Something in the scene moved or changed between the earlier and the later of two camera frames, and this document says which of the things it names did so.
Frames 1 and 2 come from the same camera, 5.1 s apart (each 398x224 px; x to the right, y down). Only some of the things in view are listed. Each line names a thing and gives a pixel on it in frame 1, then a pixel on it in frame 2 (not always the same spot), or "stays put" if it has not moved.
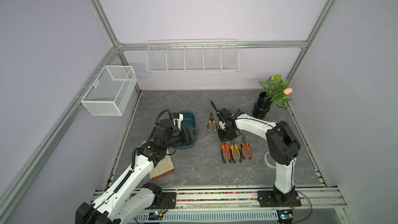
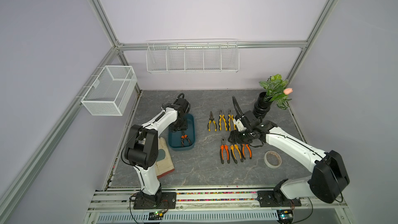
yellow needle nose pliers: (211, 119) stays put
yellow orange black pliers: (236, 147) stays put
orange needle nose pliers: (243, 144) stays put
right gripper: (221, 138) → (234, 138)
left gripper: (187, 135) → (184, 127)
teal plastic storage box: (188, 121) stays put
